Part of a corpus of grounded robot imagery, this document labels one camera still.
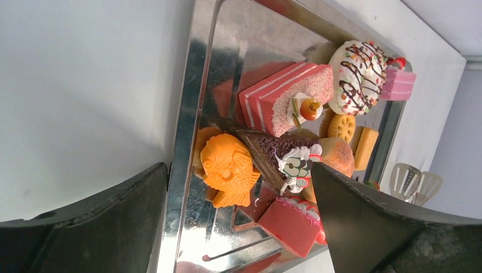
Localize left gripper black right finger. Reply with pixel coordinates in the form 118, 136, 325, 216
311, 163, 481, 272

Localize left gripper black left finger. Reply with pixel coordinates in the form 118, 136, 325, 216
1, 162, 168, 272

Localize stainless steel food tongs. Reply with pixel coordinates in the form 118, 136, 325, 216
389, 163, 443, 206

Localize red layered cake slice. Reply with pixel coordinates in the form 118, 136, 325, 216
257, 196, 327, 258

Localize round golden bread bun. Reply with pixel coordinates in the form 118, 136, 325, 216
318, 138, 354, 177

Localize rectangular yellow biscuit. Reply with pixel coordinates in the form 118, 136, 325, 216
354, 127, 379, 171

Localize chocolate cake slice with cream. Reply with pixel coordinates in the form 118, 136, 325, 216
235, 130, 322, 194

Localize round yellow biscuit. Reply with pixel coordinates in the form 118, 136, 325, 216
327, 114, 356, 143

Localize orange fish-shaped cake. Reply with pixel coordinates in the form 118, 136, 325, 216
200, 134, 260, 208

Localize pink square cake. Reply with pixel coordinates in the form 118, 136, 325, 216
380, 57, 417, 101

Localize red cake slice with orange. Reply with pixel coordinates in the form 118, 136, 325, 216
238, 62, 334, 137

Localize white donut with chocolate drizzle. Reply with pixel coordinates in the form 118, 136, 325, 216
328, 40, 388, 116

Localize stainless steel serving tray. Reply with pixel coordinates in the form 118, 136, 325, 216
156, 1, 403, 272

